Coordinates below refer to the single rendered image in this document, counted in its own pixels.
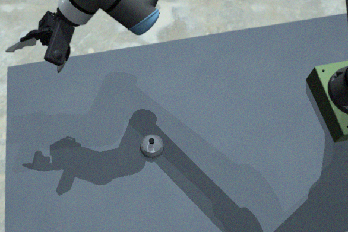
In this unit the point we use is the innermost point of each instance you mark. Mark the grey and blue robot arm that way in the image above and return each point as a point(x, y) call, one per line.
point(138, 16)

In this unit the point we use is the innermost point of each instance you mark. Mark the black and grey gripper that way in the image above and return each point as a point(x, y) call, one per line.
point(44, 33)

